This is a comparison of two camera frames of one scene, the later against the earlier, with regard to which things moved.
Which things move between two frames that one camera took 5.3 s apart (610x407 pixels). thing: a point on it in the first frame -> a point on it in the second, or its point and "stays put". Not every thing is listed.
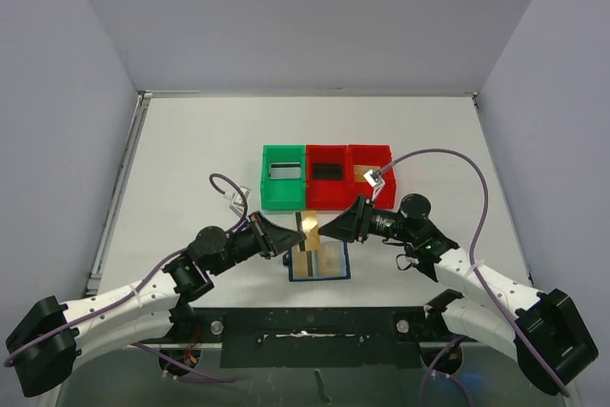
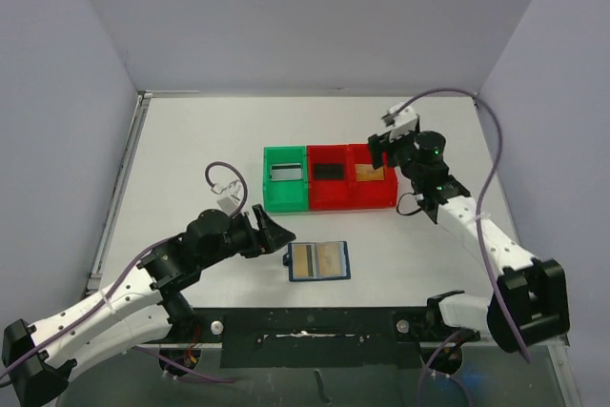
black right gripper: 360,219 -> 381,148
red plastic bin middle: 326,193 stays put
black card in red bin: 327,172 stays put
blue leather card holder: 328,263 stays put
